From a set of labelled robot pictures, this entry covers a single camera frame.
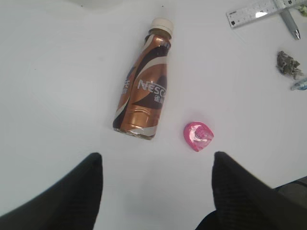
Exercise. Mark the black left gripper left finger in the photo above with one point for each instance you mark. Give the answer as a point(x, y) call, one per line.
point(72, 203)

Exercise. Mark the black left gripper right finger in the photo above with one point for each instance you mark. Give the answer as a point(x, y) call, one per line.
point(243, 202)

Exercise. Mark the brown Nescafe coffee bottle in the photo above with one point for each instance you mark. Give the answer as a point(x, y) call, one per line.
point(145, 86)

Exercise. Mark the small paper ball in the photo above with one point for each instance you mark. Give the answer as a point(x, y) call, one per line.
point(287, 65)

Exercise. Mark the pink pencil sharpener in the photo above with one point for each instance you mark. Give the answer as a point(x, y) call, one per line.
point(197, 135)

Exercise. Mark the blue and white pen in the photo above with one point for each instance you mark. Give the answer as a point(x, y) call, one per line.
point(300, 85)

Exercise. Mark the grey and white pen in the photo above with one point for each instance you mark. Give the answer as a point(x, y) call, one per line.
point(291, 21)

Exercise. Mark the clear plastic ruler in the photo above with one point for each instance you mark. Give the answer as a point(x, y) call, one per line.
point(260, 9)

